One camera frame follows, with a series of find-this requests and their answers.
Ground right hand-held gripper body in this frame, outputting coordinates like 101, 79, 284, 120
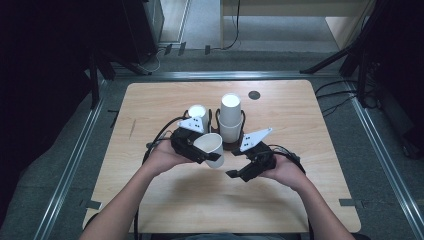
239, 127, 277, 173

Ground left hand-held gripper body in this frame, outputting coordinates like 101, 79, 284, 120
170, 115, 205, 158

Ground black wire cup holder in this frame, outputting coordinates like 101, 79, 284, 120
182, 108, 247, 152

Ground person's right hand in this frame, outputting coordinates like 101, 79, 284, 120
259, 154, 310, 193

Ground person's left hand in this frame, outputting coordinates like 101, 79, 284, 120
142, 139, 195, 178

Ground short white paper cup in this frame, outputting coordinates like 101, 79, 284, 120
187, 104, 210, 134

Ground grey tape strip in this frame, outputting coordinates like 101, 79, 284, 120
79, 199, 104, 211
339, 198, 366, 209

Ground black metal stand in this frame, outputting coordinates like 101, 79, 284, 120
87, 49, 154, 110

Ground dark cabinet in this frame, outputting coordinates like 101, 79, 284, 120
120, 0, 165, 64

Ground black tripod stand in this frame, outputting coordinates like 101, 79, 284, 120
299, 0, 381, 108

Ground light wooden desk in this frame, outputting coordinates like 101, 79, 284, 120
219, 0, 378, 51

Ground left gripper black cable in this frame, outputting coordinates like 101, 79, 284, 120
133, 115, 189, 240

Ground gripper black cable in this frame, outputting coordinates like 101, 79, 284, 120
269, 143, 315, 240
133, 115, 189, 240

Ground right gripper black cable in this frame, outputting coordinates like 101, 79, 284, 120
269, 143, 315, 240

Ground metal floor rail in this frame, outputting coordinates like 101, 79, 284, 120
344, 79, 424, 240
33, 79, 108, 240
113, 70, 341, 81

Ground white floor cable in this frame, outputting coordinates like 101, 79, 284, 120
138, 46, 167, 76

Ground black floor cables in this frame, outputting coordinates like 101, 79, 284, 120
314, 79, 358, 118

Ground black hanging cable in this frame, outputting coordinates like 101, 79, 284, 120
222, 0, 242, 52

